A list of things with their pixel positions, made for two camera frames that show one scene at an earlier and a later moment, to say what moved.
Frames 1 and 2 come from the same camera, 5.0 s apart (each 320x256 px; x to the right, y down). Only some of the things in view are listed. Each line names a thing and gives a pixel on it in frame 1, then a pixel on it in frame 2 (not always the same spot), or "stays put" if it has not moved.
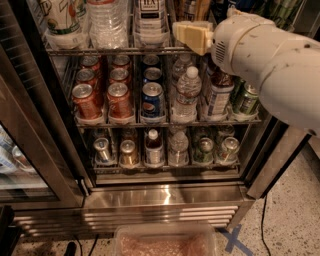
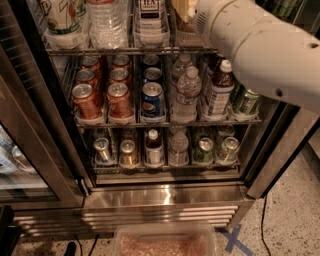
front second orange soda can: (119, 104) stays put
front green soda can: (246, 100) stays put
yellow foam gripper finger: (195, 33) → (192, 6)
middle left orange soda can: (86, 76) stays put
